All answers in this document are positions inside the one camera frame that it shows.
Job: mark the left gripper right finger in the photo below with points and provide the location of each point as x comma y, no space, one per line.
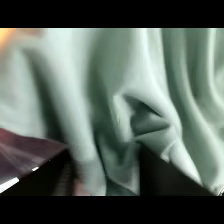
166,180

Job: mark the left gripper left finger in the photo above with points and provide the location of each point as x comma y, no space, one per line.
50,178

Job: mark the pale green shirt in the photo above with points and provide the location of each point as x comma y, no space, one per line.
110,83

